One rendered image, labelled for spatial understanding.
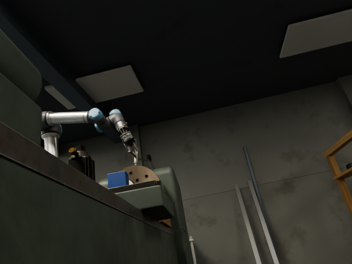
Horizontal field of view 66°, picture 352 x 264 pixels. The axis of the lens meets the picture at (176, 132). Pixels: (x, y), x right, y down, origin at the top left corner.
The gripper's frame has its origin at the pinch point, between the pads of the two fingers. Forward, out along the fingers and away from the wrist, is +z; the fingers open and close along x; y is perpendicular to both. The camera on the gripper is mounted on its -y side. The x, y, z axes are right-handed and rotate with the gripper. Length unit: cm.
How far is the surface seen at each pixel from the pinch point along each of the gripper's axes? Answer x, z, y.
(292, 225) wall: 146, 104, -287
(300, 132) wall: 252, -11, -282
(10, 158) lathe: -2, 56, 142
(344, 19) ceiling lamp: 296, -72, -105
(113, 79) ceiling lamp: 11, -170, -132
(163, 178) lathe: 8.4, 23.7, 3.0
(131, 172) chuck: -5.7, 15.8, 17.8
